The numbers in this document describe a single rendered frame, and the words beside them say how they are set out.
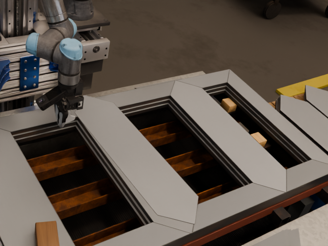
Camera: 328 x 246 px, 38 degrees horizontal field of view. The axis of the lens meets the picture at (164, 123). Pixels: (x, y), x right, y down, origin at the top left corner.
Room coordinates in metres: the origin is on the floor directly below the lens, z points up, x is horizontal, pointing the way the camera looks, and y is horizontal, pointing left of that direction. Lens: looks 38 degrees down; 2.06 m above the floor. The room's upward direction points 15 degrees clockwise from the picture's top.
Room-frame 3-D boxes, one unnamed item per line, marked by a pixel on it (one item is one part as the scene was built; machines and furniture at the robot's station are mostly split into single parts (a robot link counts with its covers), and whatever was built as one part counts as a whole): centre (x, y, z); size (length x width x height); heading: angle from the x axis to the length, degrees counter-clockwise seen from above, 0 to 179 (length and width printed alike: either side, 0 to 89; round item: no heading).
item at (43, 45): (1.39, 0.46, 1.17); 0.11 x 0.11 x 0.08; 81
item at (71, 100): (1.36, 0.36, 1.01); 0.09 x 0.08 x 0.12; 132
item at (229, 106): (1.88, -0.27, 0.79); 0.06 x 0.05 x 0.04; 43
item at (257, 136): (1.66, -0.41, 0.79); 0.06 x 0.05 x 0.04; 43
